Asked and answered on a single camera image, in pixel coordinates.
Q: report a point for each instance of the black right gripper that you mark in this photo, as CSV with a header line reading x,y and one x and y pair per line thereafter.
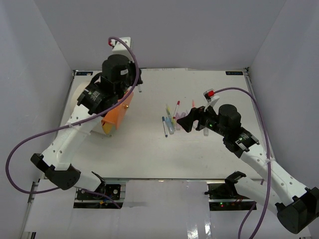
x,y
195,114

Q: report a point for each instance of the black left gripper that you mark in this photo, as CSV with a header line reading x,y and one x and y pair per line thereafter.
x,y
139,78

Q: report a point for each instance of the red capped white marker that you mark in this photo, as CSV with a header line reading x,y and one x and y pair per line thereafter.
x,y
176,108

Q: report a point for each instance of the orange top drawer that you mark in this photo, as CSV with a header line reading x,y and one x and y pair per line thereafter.
x,y
114,118

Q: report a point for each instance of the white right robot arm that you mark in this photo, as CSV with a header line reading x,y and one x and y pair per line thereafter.
x,y
294,204

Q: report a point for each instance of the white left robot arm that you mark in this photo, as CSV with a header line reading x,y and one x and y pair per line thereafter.
x,y
104,90

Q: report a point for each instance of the purple highlighter cap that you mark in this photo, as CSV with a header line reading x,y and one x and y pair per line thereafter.
x,y
183,114

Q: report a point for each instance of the pink purple highlighter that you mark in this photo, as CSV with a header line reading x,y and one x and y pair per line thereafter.
x,y
177,126

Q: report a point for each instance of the light blue highlighter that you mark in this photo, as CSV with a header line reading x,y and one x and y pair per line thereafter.
x,y
169,126

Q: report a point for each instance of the orange tipped clear highlighter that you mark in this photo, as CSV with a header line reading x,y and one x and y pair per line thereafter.
x,y
206,132

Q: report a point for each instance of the blue capped white marker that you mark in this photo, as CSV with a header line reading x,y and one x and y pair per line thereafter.
x,y
164,126

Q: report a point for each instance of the yellow highlighter pen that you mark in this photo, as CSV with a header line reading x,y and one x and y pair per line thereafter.
x,y
167,108

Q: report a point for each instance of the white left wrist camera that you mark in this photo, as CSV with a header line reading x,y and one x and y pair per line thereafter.
x,y
118,47

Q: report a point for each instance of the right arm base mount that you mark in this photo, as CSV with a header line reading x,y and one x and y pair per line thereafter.
x,y
224,197

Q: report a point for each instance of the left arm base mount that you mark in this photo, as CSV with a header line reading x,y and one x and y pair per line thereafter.
x,y
114,189

